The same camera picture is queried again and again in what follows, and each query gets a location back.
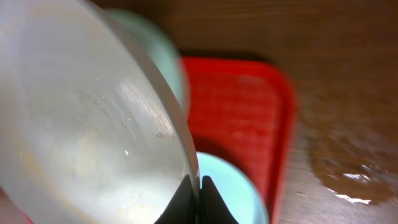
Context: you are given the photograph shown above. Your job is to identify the white plate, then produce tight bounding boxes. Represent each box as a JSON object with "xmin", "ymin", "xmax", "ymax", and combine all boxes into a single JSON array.
[{"xmin": 1, "ymin": 1, "xmax": 200, "ymax": 223}]

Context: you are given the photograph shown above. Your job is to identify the light blue plate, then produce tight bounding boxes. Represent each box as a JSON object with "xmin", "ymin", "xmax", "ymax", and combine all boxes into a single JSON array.
[{"xmin": 197, "ymin": 152, "xmax": 270, "ymax": 224}]

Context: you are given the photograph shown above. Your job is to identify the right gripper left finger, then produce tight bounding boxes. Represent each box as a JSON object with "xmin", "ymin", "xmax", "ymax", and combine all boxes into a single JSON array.
[{"xmin": 154, "ymin": 175, "xmax": 196, "ymax": 224}]

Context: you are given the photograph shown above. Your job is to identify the mint green plate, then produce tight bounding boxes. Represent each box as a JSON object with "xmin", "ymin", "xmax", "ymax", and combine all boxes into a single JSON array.
[{"xmin": 105, "ymin": 8, "xmax": 190, "ymax": 116}]

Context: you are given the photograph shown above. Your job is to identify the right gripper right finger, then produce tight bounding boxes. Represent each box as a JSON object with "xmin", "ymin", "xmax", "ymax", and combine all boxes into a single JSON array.
[{"xmin": 199, "ymin": 175, "xmax": 238, "ymax": 224}]

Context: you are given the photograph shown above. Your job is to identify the red plastic tray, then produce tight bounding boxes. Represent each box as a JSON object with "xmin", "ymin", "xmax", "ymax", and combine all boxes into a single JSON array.
[{"xmin": 182, "ymin": 57, "xmax": 295, "ymax": 223}]

